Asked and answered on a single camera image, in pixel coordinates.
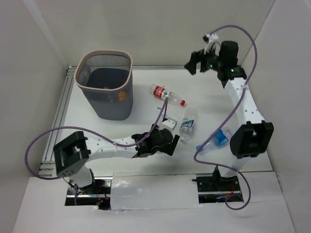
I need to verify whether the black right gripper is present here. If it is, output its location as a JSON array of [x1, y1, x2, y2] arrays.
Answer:
[[183, 43, 223, 76]]

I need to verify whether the orange juice bottle gold cap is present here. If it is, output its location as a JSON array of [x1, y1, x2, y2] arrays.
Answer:
[[118, 91, 128, 101]]

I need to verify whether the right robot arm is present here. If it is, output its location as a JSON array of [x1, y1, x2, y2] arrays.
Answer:
[[184, 41, 274, 190]]

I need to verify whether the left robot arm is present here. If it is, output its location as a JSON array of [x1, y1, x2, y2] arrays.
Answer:
[[53, 126, 180, 194]]

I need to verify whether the grey mesh waste bin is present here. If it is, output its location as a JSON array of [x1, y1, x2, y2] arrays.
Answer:
[[74, 50, 133, 121]]

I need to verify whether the clear bottle green blue label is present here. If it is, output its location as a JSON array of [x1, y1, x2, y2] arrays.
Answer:
[[179, 108, 198, 144]]

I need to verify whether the clear bottle red label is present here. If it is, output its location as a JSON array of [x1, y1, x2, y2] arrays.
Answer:
[[149, 84, 186, 106]]

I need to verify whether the crushed bottle blue label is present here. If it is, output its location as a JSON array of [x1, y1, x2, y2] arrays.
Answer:
[[196, 127, 232, 154]]

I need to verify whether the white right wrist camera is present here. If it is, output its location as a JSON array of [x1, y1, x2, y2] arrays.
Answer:
[[203, 33, 219, 53]]

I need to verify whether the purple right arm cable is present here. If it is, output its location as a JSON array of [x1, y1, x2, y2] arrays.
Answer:
[[193, 24, 258, 210]]

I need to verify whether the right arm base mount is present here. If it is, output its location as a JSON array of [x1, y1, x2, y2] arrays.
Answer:
[[191, 175, 243, 204]]

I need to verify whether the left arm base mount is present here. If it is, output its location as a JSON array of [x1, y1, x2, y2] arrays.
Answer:
[[65, 177, 112, 210]]

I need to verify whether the aluminium frame rail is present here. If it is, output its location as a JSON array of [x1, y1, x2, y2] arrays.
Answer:
[[38, 67, 76, 178]]

